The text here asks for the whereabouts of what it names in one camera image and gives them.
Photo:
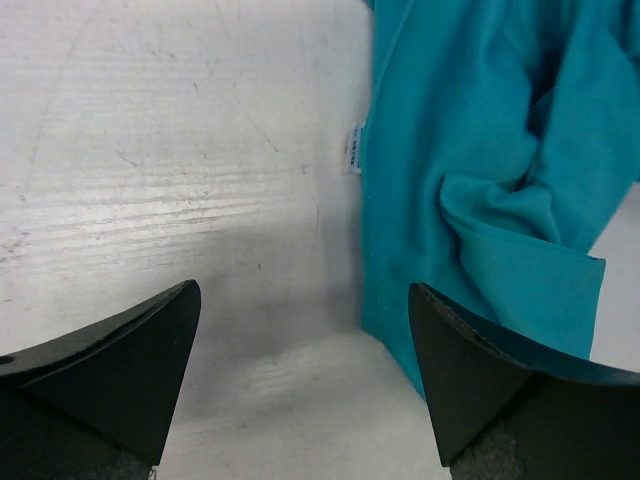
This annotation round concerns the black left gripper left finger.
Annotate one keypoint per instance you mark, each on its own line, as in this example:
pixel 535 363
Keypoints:
pixel 97 403

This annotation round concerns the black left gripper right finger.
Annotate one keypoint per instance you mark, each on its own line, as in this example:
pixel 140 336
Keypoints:
pixel 503 406

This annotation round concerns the teal t-shirt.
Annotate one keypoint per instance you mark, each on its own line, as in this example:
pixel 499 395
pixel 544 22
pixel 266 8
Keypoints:
pixel 501 139

